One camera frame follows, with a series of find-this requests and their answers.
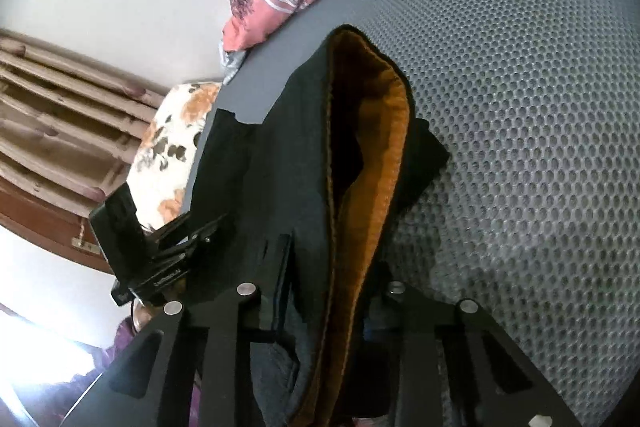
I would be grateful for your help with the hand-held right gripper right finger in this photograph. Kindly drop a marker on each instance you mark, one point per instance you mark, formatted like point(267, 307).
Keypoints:
point(420, 357)

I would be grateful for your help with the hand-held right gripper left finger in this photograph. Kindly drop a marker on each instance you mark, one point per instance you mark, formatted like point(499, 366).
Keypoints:
point(230, 332)

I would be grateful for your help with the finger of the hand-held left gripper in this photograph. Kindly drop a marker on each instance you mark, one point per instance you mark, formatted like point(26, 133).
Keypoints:
point(170, 227)
point(200, 234)

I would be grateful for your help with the black pants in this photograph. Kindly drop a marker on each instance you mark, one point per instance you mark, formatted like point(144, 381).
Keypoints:
point(280, 157)

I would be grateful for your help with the floral pillow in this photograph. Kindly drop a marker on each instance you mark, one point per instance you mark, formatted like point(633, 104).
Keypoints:
point(165, 147)

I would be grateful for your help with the person's purple clothing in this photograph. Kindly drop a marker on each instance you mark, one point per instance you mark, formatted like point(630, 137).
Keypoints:
point(117, 347)

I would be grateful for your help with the grey mesh mattress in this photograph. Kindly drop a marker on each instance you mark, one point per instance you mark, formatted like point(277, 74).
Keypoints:
point(525, 107)

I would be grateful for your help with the brown wooden rail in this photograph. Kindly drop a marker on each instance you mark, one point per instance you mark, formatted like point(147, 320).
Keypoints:
point(45, 222)

